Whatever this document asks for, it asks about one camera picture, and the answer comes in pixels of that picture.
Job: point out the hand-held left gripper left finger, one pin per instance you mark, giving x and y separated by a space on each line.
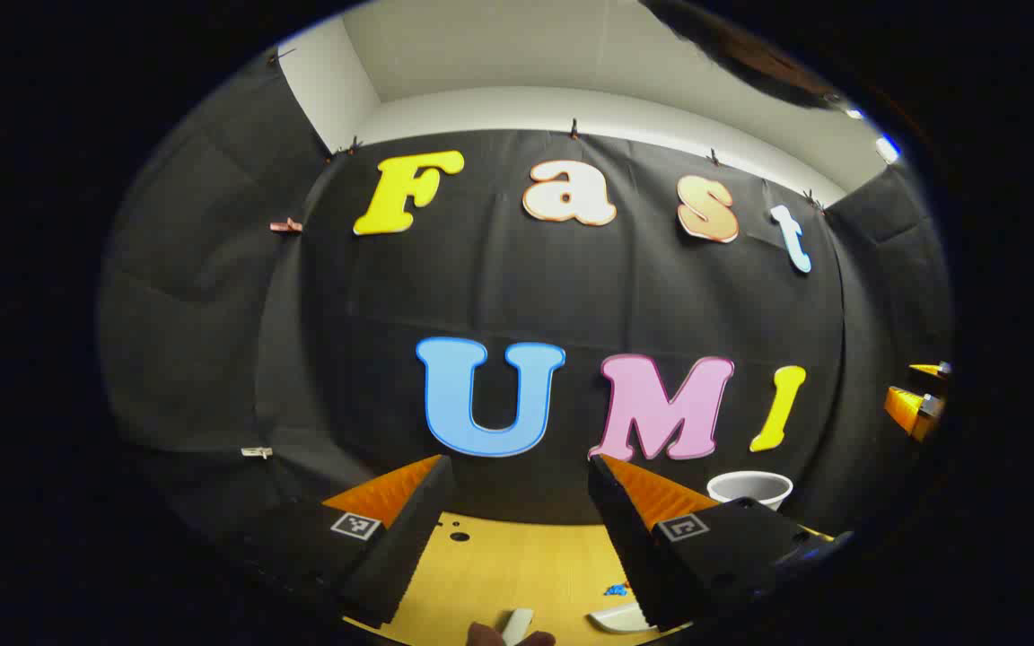
396 538

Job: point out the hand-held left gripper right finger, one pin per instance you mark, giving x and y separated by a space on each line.
634 538

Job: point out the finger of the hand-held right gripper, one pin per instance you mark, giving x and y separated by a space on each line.
928 369
905 408

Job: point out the blue paper trash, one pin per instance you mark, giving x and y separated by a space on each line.
616 589

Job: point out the white dustpan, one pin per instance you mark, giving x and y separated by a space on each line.
620 618

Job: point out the white ribbed garbage bin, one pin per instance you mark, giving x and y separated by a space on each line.
750 492

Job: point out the small white broom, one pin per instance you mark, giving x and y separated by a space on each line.
517 625

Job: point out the wooden desktop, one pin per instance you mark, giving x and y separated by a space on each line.
517 556

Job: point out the small white clip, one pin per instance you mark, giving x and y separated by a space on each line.
257 452

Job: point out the small pink clip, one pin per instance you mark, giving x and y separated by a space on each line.
285 225

